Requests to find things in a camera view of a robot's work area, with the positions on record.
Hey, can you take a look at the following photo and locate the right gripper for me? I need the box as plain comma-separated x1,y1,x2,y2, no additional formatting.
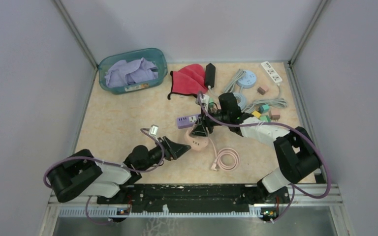
190,105,230,137

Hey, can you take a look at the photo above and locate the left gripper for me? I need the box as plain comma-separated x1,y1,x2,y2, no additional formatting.
140,135,190,172

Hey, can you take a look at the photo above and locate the round pink power socket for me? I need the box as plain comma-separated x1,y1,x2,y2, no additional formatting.
184,130,209,151

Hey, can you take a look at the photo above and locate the purple power strip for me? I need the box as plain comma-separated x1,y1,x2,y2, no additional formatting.
176,114,199,129

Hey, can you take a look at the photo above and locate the pink cable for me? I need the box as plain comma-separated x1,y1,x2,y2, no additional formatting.
208,138,241,172

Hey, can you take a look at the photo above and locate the blue-grey socket cable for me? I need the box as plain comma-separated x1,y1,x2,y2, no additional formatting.
234,92,248,112

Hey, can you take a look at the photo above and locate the black power strip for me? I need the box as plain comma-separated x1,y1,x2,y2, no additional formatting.
204,63,216,89

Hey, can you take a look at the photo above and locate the yellow USB charger plug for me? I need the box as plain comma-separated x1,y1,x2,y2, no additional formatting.
251,111,261,118

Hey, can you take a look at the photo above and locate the teal plug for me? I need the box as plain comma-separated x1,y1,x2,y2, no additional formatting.
258,104,270,114

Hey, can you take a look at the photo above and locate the round blue power socket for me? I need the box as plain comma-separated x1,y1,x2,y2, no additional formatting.
236,70,257,89

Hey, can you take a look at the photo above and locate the pink USB charger plug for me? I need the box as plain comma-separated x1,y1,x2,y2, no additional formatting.
257,85,269,95

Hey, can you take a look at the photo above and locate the brown-pink charger plug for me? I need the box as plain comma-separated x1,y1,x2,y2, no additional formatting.
269,109,281,120

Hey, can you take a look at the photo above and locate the grey white-strip cable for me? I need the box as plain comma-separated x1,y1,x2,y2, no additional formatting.
243,83,288,114

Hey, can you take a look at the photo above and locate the white power strip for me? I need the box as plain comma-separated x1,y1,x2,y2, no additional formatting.
261,61,283,86

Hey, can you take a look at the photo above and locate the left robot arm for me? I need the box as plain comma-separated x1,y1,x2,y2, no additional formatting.
43,136,191,204

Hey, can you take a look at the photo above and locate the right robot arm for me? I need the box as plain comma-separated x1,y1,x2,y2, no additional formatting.
190,110,322,203

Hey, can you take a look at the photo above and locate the red microfiber cloth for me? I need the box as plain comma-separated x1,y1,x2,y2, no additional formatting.
167,64,208,100

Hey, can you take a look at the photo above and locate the teal plastic bin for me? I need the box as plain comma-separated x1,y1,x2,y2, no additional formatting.
98,48,168,95

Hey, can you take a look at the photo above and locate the lavender cloth in bin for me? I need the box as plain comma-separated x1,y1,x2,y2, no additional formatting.
104,58,158,88

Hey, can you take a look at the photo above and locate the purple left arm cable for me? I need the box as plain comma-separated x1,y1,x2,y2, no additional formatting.
43,128,166,225

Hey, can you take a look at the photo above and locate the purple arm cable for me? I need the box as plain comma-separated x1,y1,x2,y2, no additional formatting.
197,91,332,199
43,128,166,225

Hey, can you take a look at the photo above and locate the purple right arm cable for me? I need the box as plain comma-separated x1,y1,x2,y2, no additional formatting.
197,91,332,199

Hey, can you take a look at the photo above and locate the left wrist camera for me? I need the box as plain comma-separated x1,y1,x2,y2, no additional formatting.
149,124,159,137

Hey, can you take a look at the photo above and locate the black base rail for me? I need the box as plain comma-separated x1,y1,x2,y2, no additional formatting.
96,184,290,213

